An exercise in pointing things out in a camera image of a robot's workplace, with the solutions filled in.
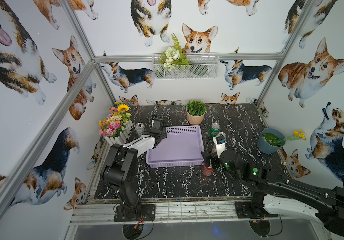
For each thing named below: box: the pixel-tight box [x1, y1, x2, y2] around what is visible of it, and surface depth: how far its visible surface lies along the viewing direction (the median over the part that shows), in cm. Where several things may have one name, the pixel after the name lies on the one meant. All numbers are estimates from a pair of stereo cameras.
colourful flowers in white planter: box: [98, 101, 134, 146], surface depth 94 cm
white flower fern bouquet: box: [157, 32, 191, 72], surface depth 82 cm
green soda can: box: [209, 122, 221, 139], surface depth 97 cm
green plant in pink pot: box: [186, 100, 207, 125], surface depth 103 cm
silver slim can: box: [135, 122, 146, 137], surface depth 94 cm
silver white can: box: [216, 131, 227, 140], surface depth 89 cm
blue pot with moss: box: [257, 128, 286, 155], surface depth 94 cm
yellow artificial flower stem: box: [272, 129, 306, 144], surface depth 83 cm
